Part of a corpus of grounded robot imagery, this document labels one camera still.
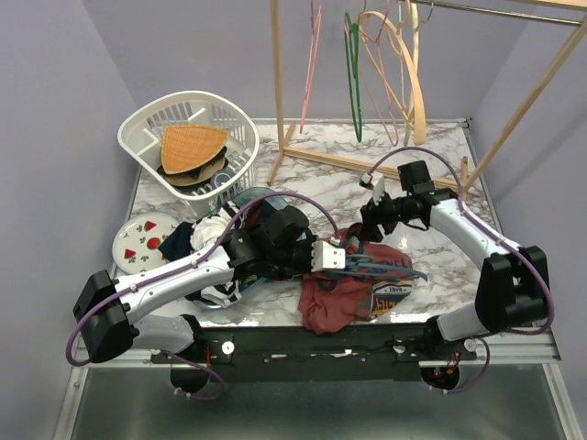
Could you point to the light wooden hanger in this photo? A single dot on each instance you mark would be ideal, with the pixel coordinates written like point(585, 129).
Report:
point(400, 44)

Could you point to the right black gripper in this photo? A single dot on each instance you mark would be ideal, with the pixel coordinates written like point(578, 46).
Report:
point(373, 214)

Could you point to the black white striped garment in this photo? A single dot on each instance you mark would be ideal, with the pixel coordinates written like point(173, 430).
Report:
point(205, 232)

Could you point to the green plastic hanger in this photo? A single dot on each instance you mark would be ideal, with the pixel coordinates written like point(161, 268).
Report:
point(351, 41)

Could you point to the watermelon pattern plate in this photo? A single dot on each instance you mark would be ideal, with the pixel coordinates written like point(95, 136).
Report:
point(135, 248)

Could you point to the red tank top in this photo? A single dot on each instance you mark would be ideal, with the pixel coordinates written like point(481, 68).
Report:
point(330, 302)

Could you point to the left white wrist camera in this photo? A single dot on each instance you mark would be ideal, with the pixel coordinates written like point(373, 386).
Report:
point(325, 256)

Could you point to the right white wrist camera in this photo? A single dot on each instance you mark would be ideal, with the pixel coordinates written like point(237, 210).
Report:
point(375, 182)

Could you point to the blue plastic hanger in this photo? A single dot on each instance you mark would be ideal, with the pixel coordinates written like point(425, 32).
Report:
point(363, 266)

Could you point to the cream plastic hanger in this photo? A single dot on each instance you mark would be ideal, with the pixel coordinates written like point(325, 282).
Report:
point(412, 19)

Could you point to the dark navy maroon garment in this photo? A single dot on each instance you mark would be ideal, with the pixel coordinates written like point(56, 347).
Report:
point(248, 244)

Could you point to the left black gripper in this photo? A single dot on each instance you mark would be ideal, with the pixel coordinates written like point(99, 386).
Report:
point(307, 268)

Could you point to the orange woven fan mat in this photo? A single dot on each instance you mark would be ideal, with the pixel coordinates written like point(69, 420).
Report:
point(188, 147)

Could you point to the white plastic laundry basket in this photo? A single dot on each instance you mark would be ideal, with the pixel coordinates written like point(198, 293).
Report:
point(141, 134)

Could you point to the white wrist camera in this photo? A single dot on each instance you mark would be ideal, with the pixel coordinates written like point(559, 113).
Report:
point(375, 182)
point(325, 256)

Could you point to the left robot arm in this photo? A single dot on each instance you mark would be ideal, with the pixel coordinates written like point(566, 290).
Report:
point(115, 315)

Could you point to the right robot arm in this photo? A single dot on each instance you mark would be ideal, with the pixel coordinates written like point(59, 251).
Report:
point(513, 289)

